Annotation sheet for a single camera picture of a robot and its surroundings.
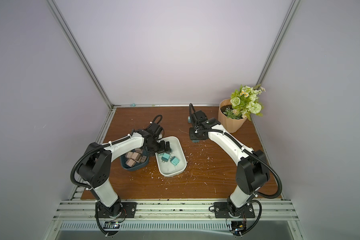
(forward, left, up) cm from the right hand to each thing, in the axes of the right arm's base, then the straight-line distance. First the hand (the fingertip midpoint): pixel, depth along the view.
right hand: (194, 133), depth 85 cm
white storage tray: (-16, +15, -14) cm, 27 cm away
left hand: (-7, +16, -10) cm, 20 cm away
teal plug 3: (+22, +3, -14) cm, 26 cm away
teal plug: (-9, +17, -13) cm, 23 cm away
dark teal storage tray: (-16, +32, -9) cm, 37 cm away
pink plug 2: (-12, +30, -10) cm, 34 cm away
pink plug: (-13, +38, -12) cm, 42 cm away
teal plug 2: (-12, +12, -12) cm, 20 cm away
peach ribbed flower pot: (+8, -23, 0) cm, 24 cm away
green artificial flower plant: (+15, -30, +11) cm, 35 cm away
